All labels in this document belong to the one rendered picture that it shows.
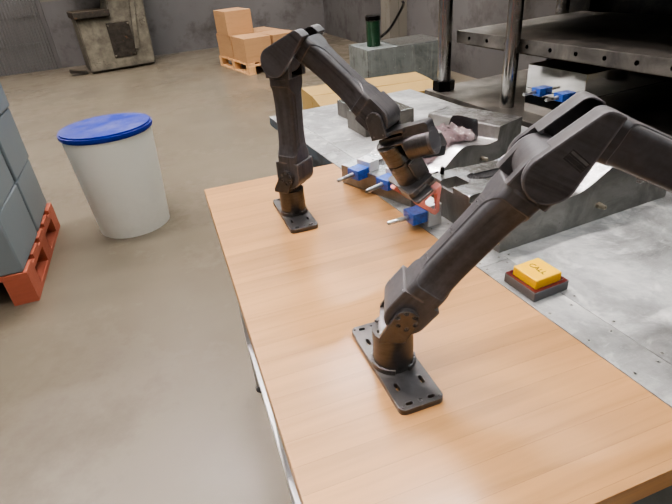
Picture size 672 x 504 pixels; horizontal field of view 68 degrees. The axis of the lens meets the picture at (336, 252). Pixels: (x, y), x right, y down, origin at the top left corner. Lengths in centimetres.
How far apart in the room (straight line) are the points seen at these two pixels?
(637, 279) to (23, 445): 192
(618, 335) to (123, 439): 157
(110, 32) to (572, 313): 923
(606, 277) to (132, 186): 260
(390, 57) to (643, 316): 531
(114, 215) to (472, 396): 270
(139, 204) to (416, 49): 400
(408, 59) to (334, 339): 546
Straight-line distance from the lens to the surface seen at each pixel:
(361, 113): 105
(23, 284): 288
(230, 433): 184
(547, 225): 116
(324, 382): 79
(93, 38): 971
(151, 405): 203
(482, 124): 156
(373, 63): 599
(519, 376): 82
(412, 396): 75
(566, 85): 200
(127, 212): 318
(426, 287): 68
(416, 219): 116
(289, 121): 116
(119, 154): 305
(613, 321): 96
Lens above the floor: 136
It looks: 31 degrees down
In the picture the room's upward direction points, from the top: 5 degrees counter-clockwise
